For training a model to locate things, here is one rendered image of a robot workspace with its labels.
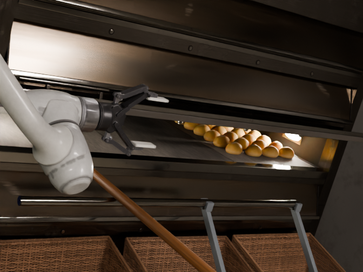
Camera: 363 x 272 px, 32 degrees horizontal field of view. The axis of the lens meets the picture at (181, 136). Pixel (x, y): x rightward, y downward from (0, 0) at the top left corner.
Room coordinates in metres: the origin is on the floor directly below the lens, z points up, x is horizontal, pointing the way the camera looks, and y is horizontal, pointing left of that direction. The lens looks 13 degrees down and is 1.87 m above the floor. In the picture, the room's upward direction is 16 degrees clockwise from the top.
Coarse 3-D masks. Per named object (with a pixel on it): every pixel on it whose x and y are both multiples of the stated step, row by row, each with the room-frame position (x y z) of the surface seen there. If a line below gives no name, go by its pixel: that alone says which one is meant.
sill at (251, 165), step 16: (0, 160) 2.04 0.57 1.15; (16, 160) 2.08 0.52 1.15; (32, 160) 2.11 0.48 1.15; (96, 160) 2.28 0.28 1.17; (112, 160) 2.32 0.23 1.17; (128, 160) 2.37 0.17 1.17; (144, 160) 2.42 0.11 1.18; (160, 160) 2.48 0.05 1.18; (176, 160) 2.55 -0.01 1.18; (192, 160) 2.62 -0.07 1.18; (208, 160) 2.69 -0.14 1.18; (288, 176) 2.97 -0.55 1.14; (304, 176) 3.04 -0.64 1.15; (320, 176) 3.12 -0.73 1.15
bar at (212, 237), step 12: (24, 204) 1.71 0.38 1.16; (36, 204) 1.73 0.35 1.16; (48, 204) 1.76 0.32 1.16; (60, 204) 1.78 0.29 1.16; (72, 204) 1.81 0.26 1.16; (84, 204) 1.83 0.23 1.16; (96, 204) 1.86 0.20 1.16; (108, 204) 1.89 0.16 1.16; (120, 204) 1.92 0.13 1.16; (144, 204) 1.98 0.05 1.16; (156, 204) 2.01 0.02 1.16; (168, 204) 2.04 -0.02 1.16; (180, 204) 2.08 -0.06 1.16; (192, 204) 2.11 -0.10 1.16; (204, 204) 2.15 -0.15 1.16; (216, 204) 2.18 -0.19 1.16; (228, 204) 2.22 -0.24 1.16; (240, 204) 2.26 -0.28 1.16; (252, 204) 2.30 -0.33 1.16; (264, 204) 2.34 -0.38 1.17; (276, 204) 2.38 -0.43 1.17; (288, 204) 2.43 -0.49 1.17; (300, 204) 2.46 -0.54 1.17; (204, 216) 2.15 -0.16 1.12; (300, 228) 2.42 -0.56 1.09; (216, 240) 2.10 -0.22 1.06; (300, 240) 2.40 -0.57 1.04; (216, 252) 2.07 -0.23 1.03; (216, 264) 2.05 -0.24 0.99; (312, 264) 2.33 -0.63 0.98
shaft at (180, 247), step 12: (96, 180) 1.99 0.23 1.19; (108, 180) 1.97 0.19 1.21; (108, 192) 1.93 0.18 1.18; (120, 192) 1.89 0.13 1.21; (132, 204) 1.82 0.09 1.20; (144, 216) 1.76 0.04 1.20; (156, 228) 1.71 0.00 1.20; (168, 240) 1.65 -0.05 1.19; (180, 252) 1.61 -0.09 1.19; (192, 252) 1.59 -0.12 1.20; (192, 264) 1.56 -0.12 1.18; (204, 264) 1.54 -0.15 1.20
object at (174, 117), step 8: (128, 112) 2.15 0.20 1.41; (136, 112) 2.18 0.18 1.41; (144, 112) 2.20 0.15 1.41; (152, 112) 2.22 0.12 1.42; (160, 112) 2.24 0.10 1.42; (176, 120) 2.29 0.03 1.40; (184, 120) 2.31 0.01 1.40; (192, 120) 2.34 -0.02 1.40; (200, 120) 2.37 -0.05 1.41; (208, 120) 2.39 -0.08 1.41; (216, 120) 2.42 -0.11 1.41; (224, 120) 2.44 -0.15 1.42; (248, 128) 2.53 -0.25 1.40; (256, 128) 2.56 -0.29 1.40; (264, 128) 2.59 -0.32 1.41; (272, 128) 2.62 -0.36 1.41; (280, 128) 2.65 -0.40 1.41; (288, 128) 2.68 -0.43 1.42; (312, 136) 2.79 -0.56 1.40; (320, 136) 2.82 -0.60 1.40; (328, 136) 2.86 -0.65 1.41; (336, 136) 2.89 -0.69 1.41; (344, 136) 2.93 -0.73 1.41; (352, 136) 2.97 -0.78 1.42
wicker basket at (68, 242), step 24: (0, 240) 2.06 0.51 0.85; (24, 240) 2.12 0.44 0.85; (48, 240) 2.18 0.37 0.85; (72, 240) 2.25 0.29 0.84; (96, 240) 2.32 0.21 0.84; (0, 264) 2.05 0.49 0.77; (24, 264) 2.11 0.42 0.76; (48, 264) 2.17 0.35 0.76; (72, 264) 2.24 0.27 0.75; (96, 264) 2.31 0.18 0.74; (120, 264) 2.26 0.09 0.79
